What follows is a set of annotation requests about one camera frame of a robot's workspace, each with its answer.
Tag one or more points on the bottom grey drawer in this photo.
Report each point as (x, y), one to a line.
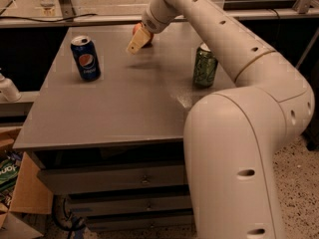
(148, 221)

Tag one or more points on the brown cardboard box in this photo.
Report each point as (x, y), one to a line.
(31, 204)

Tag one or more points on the grey metal railing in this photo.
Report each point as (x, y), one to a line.
(95, 20)

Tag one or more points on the middle grey drawer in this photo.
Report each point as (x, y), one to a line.
(126, 206)

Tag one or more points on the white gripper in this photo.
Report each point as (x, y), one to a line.
(151, 23)

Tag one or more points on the green soda can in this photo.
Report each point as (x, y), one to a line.
(205, 66)

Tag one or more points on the top grey drawer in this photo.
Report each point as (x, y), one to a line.
(114, 177)

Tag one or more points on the white plastic bottle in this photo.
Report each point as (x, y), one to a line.
(8, 89)

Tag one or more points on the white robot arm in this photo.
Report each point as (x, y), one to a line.
(230, 136)

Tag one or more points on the grey drawer cabinet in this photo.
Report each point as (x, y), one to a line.
(133, 113)

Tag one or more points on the grey drawer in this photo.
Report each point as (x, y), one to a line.
(114, 177)
(148, 221)
(126, 206)

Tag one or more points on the blue pepsi can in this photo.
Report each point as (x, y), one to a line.
(85, 56)

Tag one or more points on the green snack bag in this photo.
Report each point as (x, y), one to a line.
(9, 169)

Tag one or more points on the red apple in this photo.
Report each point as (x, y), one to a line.
(141, 35)

